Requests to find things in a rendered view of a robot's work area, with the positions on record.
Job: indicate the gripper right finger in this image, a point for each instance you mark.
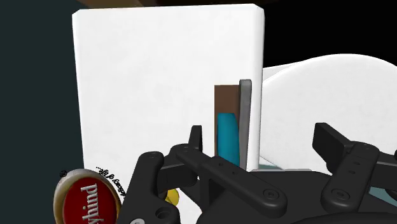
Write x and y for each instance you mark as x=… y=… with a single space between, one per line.
x=356 y=164

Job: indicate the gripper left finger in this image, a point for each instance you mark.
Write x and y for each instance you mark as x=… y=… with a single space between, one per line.
x=217 y=173

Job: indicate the white toilet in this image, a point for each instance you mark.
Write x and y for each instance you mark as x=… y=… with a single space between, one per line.
x=149 y=77

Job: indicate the grey flat slab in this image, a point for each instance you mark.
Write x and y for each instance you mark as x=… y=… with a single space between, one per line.
x=245 y=118

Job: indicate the small yellow object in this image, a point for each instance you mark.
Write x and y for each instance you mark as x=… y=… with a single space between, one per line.
x=173 y=197

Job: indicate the brown box with blue panel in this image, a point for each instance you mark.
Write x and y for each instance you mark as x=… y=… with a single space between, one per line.
x=226 y=99

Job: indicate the round tin with red label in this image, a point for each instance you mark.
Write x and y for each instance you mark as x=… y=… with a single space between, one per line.
x=90 y=201

